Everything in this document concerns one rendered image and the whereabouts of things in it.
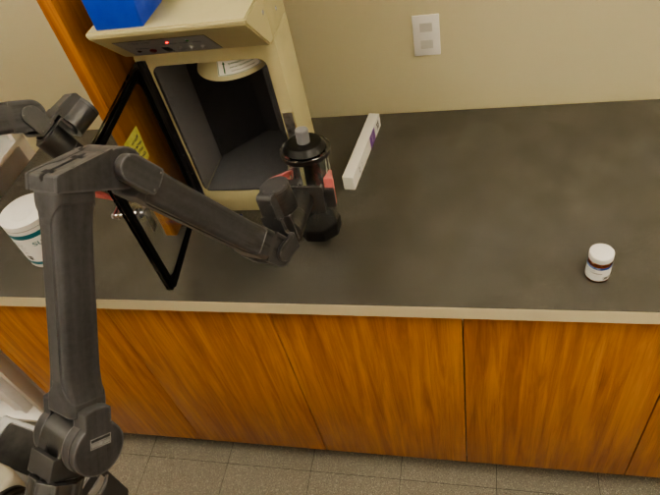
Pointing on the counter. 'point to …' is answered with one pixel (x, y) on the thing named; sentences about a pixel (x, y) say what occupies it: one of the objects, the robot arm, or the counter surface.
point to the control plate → (168, 44)
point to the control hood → (195, 25)
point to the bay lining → (218, 112)
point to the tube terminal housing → (282, 77)
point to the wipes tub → (24, 227)
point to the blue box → (120, 13)
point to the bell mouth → (224, 70)
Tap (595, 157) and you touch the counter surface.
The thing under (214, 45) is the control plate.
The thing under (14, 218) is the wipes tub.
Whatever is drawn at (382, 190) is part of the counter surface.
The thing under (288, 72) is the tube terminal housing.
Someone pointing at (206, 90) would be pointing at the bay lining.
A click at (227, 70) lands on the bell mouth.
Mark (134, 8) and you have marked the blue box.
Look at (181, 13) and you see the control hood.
